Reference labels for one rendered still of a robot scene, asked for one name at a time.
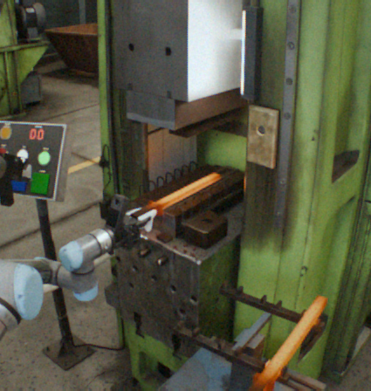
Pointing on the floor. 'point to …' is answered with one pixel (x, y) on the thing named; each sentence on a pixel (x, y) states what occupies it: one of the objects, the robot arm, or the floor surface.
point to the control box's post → (52, 260)
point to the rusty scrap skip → (77, 48)
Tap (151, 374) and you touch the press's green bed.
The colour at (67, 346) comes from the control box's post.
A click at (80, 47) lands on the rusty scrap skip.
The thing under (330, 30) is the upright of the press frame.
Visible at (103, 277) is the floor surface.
